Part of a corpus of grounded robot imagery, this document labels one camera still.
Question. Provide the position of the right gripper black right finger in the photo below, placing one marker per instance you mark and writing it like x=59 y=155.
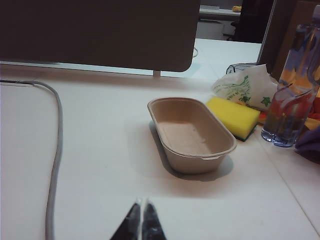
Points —
x=152 y=225

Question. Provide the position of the brown wooden side panel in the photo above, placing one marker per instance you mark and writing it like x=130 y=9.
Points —
x=285 y=37

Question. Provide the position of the yellow sponge with green pad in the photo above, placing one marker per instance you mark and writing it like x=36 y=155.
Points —
x=232 y=115

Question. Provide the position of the brown desk divider panel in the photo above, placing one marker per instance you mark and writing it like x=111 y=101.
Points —
x=100 y=32

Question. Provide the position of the clear glass bottle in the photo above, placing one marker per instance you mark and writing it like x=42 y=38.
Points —
x=292 y=82

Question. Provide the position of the small yellow background object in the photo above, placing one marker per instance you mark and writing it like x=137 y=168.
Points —
x=236 y=9

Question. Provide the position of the tissue pack with green print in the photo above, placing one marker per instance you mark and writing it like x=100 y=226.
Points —
x=240 y=86

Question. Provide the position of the white tray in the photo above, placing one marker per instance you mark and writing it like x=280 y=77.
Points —
x=185 y=135

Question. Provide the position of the purple cloth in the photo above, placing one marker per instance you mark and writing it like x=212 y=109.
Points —
x=310 y=145

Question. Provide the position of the orange red snack packaging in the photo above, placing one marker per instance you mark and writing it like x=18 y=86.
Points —
x=315 y=122

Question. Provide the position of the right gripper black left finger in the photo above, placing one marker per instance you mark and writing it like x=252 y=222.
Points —
x=130 y=225

